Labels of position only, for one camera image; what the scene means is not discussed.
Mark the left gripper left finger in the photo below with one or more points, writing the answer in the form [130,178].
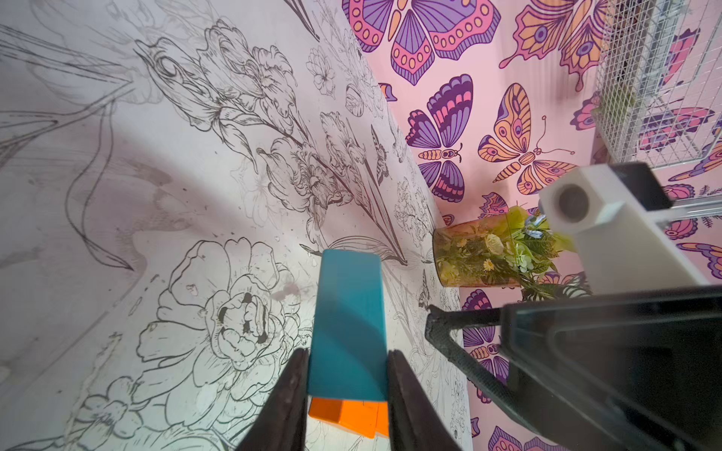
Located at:
[281,424]

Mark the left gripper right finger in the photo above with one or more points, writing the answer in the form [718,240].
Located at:
[413,421]

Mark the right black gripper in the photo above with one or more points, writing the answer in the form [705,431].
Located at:
[635,371]

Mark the teal triangle block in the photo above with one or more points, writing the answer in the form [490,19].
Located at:
[348,353]

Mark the amber glass vase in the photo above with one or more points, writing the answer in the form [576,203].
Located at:
[476,254]

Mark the artificial plant bouquet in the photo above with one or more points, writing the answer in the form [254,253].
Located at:
[523,253]

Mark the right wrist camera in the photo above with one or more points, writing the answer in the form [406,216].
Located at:
[609,212]

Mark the aluminium frame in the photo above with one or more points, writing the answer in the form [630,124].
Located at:
[691,208]

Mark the white wire basket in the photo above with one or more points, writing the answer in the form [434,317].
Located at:
[659,83]

